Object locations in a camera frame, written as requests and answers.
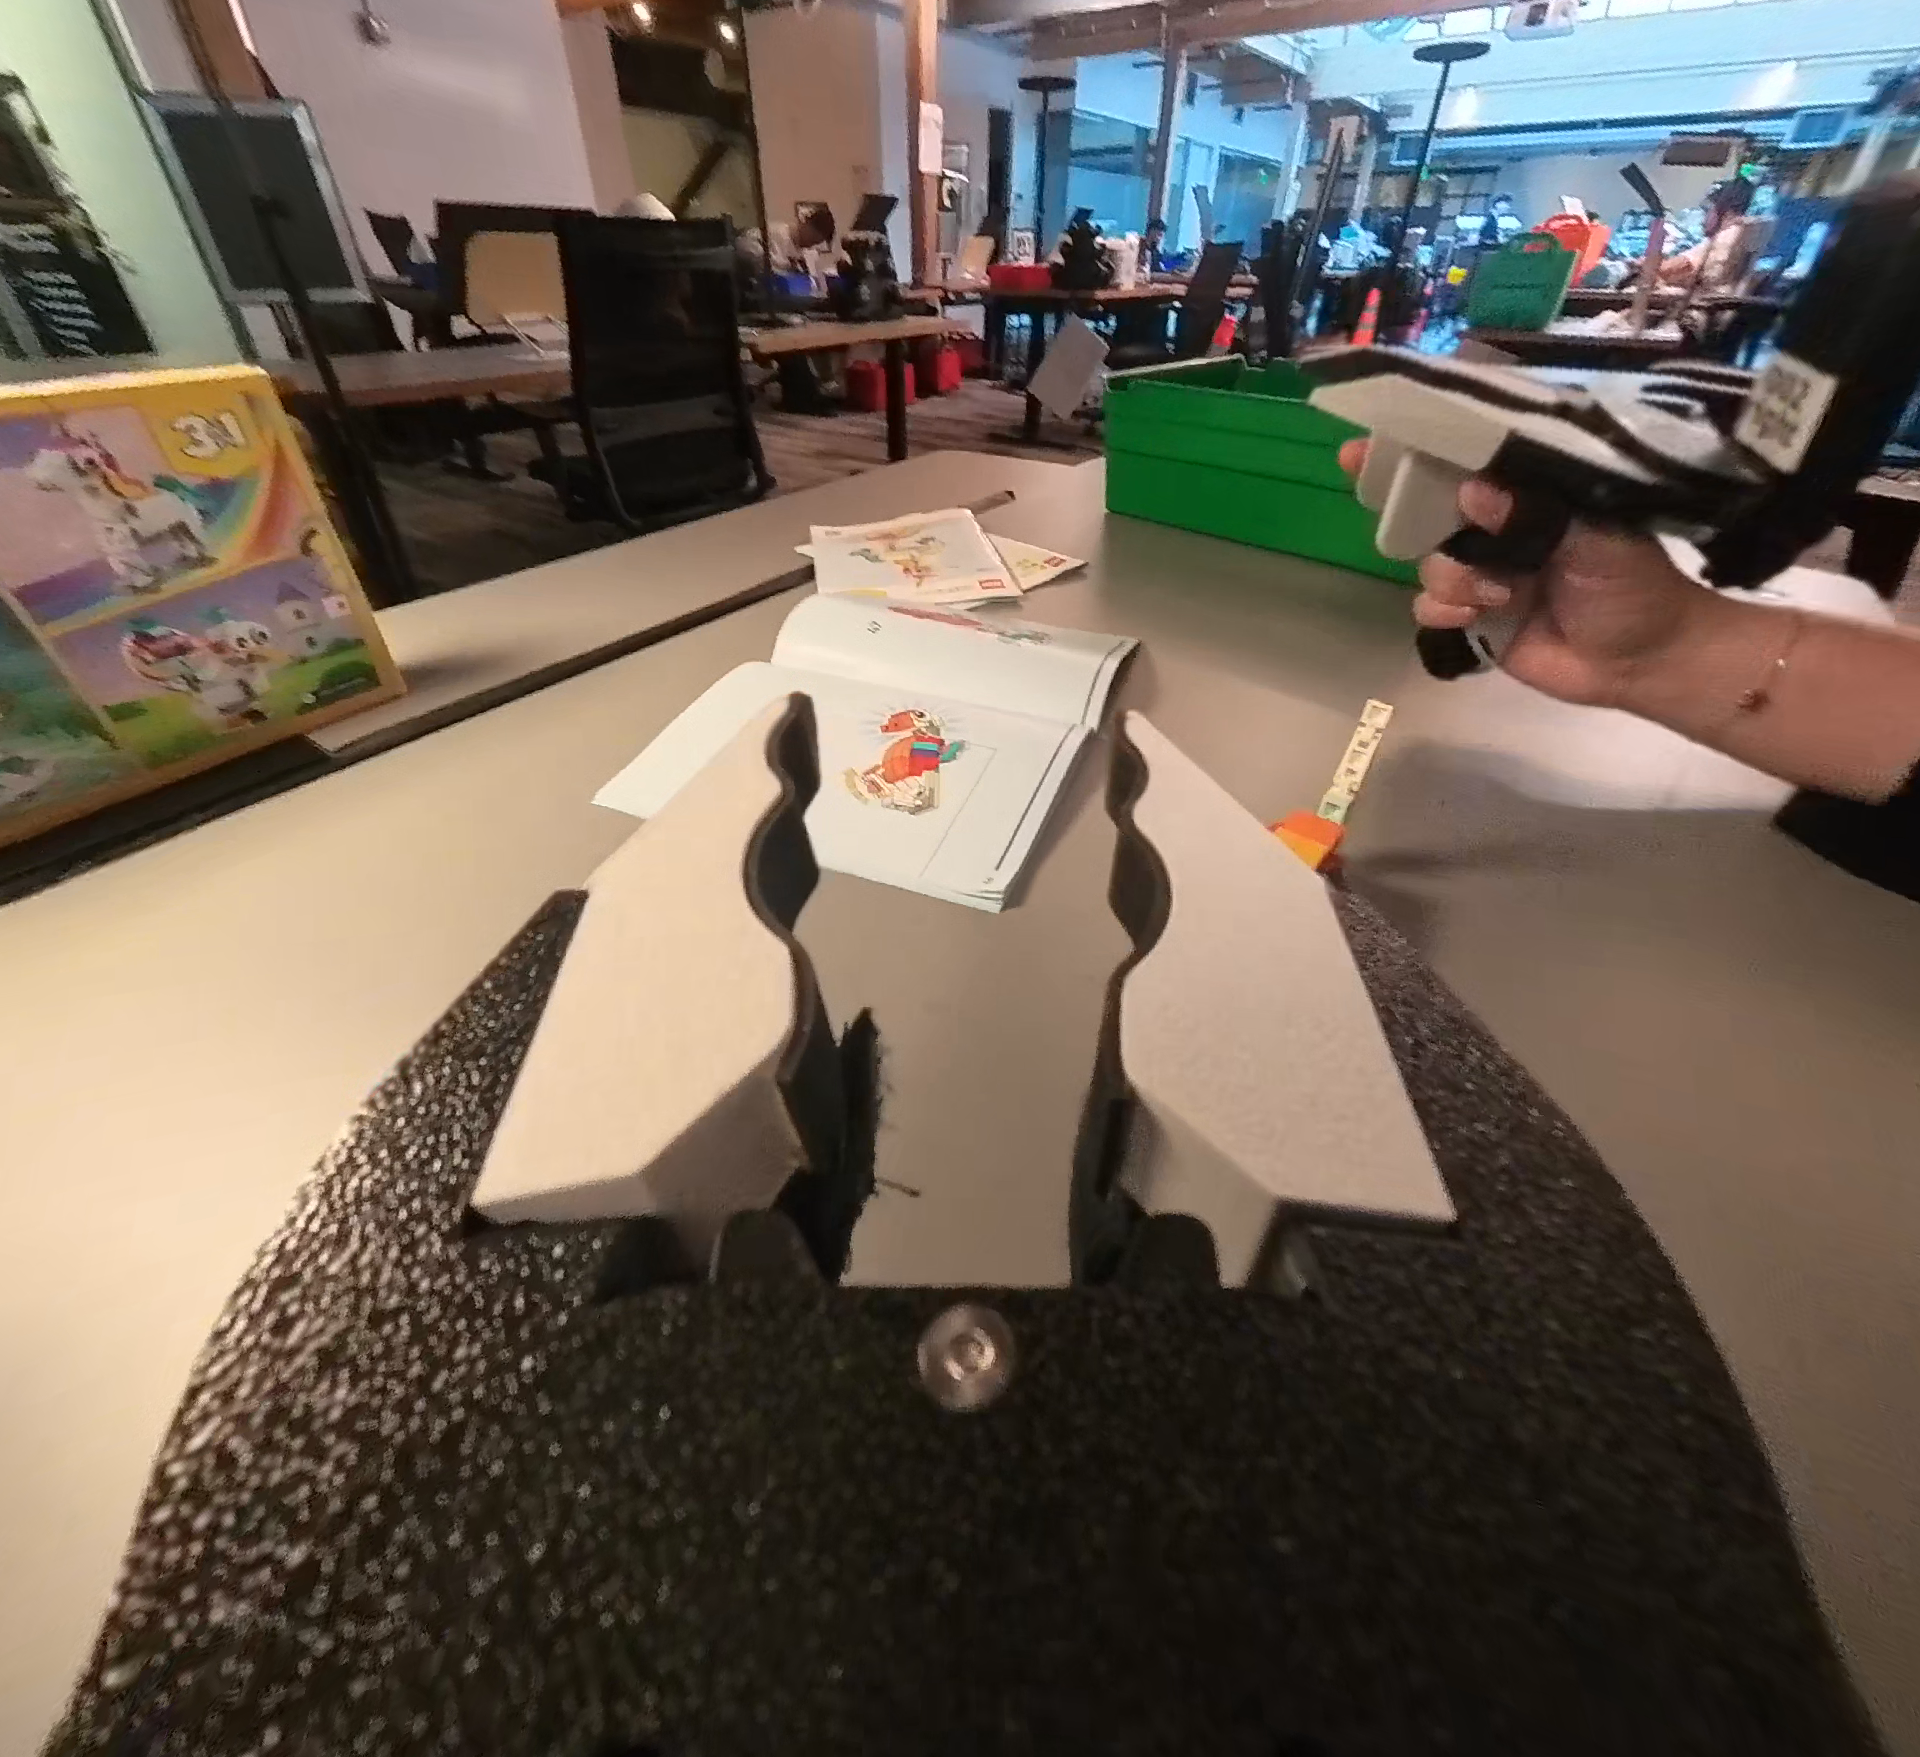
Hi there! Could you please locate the small folded leaflet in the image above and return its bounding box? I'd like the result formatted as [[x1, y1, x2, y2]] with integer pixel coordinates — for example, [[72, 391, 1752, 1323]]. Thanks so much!
[[981, 531, 1090, 593]]

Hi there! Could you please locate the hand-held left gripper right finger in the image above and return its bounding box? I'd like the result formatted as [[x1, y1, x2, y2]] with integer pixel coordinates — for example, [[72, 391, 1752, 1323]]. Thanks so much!
[[1076, 710, 1460, 1292]]

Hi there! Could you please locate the orange lego seahorse figure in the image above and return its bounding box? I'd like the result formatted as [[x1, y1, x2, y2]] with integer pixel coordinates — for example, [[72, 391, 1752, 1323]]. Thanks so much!
[[1267, 696, 1400, 877]]

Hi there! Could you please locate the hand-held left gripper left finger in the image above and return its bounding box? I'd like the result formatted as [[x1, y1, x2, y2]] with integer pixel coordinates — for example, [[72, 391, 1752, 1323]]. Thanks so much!
[[468, 693, 848, 1234]]

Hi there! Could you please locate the thin gold bracelet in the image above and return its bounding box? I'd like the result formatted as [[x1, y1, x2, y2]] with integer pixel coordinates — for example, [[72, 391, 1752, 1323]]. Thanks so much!
[[1735, 605, 1804, 719]]

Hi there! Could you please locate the green plastic bin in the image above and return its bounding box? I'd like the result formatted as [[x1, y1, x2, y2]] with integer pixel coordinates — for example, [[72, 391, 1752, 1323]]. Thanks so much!
[[1102, 353, 1427, 586]]

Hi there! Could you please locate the instruction booklet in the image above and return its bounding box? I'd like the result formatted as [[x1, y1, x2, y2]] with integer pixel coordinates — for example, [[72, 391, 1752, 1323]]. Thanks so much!
[[795, 506, 1029, 611], [593, 592, 1142, 916]]

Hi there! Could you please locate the dark wooden table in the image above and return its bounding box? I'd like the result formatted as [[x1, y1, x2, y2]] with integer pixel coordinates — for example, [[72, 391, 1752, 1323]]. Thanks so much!
[[741, 314, 975, 466]]

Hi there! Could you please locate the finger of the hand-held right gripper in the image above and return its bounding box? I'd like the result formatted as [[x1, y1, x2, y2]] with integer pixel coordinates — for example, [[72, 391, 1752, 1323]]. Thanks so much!
[[1304, 345, 1640, 411], [1312, 390, 1525, 563]]

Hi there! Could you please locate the green tote bag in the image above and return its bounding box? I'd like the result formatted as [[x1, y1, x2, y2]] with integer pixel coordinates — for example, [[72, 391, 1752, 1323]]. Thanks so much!
[[1465, 233, 1579, 336]]

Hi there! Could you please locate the black mesh office chair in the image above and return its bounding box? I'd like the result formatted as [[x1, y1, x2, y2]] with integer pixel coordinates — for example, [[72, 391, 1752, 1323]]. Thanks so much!
[[527, 211, 779, 537]]

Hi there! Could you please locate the yellow lego set box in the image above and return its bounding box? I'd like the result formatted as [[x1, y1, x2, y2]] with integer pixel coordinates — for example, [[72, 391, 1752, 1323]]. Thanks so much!
[[0, 362, 408, 848]]

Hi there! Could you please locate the closed instruction booklet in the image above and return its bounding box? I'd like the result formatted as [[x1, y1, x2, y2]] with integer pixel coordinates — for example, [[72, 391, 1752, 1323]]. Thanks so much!
[[795, 506, 1029, 611]]

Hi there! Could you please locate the white sign board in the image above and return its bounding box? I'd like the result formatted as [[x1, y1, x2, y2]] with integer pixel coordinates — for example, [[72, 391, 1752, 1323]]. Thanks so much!
[[1032, 314, 1115, 428]]

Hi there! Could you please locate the black floor lamp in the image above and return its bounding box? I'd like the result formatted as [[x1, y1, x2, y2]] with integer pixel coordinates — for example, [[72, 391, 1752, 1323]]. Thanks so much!
[[1015, 68, 1081, 274], [1409, 40, 1496, 230]]

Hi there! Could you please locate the person's right forearm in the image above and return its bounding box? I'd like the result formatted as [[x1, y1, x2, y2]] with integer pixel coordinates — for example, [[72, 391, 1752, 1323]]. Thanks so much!
[[1679, 574, 1920, 905]]

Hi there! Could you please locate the wooden back office chair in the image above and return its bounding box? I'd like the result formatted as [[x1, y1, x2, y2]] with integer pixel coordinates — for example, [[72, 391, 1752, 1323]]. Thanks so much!
[[432, 200, 574, 363]]

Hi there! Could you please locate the black easel board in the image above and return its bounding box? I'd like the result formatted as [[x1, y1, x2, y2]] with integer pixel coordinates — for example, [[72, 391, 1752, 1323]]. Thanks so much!
[[137, 90, 421, 607]]

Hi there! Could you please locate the person's right hand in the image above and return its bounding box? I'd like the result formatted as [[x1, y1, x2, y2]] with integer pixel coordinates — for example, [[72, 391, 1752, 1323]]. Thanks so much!
[[1339, 438, 1743, 726]]

